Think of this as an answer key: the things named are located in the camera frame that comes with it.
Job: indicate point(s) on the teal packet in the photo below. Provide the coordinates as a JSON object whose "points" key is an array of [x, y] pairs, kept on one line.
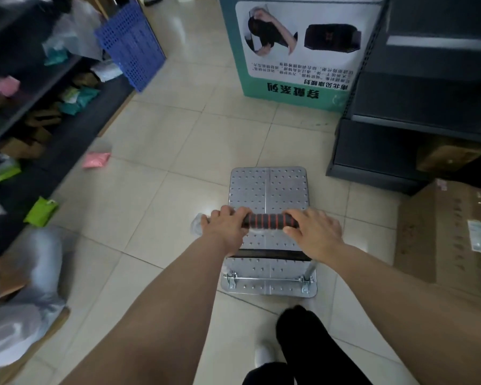
{"points": [[56, 57], [80, 99]]}

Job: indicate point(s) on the person's black trouser legs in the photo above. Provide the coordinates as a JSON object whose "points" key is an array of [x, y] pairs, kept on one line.
{"points": [[304, 348]]}

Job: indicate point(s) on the brown cardboard box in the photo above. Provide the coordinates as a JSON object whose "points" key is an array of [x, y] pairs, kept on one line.
{"points": [[21, 145], [44, 116]]}

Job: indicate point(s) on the person's left hand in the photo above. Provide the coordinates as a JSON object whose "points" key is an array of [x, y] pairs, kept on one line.
{"points": [[224, 230]]}

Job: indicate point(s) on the person's white shoe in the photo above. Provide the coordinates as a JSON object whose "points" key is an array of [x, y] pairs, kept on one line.
{"points": [[264, 354]]}

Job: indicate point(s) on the person's right thumb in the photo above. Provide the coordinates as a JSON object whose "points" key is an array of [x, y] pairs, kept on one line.
{"points": [[291, 234]]}

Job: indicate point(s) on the person's left forearm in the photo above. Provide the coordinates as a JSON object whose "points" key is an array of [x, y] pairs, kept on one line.
{"points": [[160, 316]]}

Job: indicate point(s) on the metal platform hand cart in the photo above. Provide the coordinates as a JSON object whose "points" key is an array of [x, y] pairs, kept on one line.
{"points": [[269, 192]]}

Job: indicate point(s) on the dark shelf with packets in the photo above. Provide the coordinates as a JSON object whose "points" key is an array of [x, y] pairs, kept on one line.
{"points": [[32, 128]]}

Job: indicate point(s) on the green white display stand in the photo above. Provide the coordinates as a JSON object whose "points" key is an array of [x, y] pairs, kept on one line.
{"points": [[300, 52]]}

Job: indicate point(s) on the green white packet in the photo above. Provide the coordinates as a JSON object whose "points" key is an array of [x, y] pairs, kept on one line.
{"points": [[7, 169]]}

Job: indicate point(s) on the large cardboard box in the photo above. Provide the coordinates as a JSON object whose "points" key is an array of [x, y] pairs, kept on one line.
{"points": [[445, 240]]}

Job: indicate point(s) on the clear plastic bag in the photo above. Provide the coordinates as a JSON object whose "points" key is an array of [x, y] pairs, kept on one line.
{"points": [[78, 27]]}

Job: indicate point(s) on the lime green packet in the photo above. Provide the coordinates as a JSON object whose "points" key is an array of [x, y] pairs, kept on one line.
{"points": [[41, 211]]}

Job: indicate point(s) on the pink packet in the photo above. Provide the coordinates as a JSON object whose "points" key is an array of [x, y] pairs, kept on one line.
{"points": [[3, 85], [96, 160]]}

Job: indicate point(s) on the person's left fingers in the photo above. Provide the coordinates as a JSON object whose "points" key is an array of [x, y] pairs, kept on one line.
{"points": [[228, 213]]}

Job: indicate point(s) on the dark empty metal shelf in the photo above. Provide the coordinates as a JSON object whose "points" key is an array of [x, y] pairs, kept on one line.
{"points": [[421, 96]]}

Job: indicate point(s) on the blue plastic crate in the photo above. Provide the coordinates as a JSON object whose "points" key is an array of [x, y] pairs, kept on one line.
{"points": [[130, 46]]}

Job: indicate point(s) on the person's right hand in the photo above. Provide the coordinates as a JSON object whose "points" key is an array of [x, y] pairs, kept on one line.
{"points": [[316, 236]]}

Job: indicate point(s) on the small brown carton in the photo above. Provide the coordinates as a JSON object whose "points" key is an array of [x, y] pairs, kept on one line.
{"points": [[449, 155]]}

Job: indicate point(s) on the person's right forearm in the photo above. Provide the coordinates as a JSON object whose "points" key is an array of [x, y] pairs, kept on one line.
{"points": [[417, 316]]}

